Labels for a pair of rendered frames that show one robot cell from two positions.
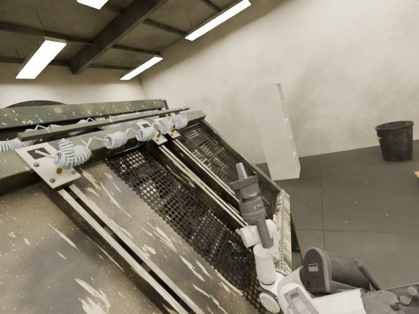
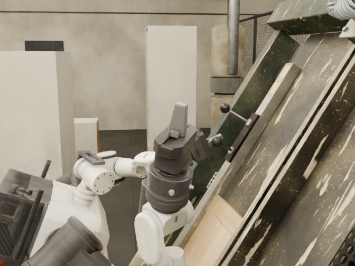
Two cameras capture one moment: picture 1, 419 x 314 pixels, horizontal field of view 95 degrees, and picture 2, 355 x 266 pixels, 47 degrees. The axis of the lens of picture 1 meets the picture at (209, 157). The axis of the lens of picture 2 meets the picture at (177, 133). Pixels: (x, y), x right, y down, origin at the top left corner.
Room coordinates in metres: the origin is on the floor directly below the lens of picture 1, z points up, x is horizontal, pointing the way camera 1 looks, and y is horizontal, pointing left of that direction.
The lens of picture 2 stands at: (1.25, -0.57, 1.74)
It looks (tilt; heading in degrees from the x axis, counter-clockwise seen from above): 11 degrees down; 141
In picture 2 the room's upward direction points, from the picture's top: straight up
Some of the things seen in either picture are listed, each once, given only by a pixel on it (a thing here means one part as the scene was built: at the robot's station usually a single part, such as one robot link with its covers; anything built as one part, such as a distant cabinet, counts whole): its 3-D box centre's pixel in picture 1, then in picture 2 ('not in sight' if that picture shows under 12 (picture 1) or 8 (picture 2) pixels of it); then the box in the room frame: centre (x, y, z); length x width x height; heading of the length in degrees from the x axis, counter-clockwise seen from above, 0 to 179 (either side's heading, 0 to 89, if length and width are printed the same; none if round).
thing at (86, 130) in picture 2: not in sight; (79, 143); (-4.45, 2.14, 0.36); 0.58 x 0.45 x 0.72; 58
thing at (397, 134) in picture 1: (394, 141); not in sight; (3.39, -3.41, 0.33); 0.54 x 0.54 x 0.65
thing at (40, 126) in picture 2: not in sight; (36, 146); (-2.44, 0.75, 0.88); 0.90 x 0.60 x 1.75; 148
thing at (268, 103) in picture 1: (276, 133); not in sight; (4.29, -1.61, 1.03); 0.60 x 0.58 x 2.05; 148
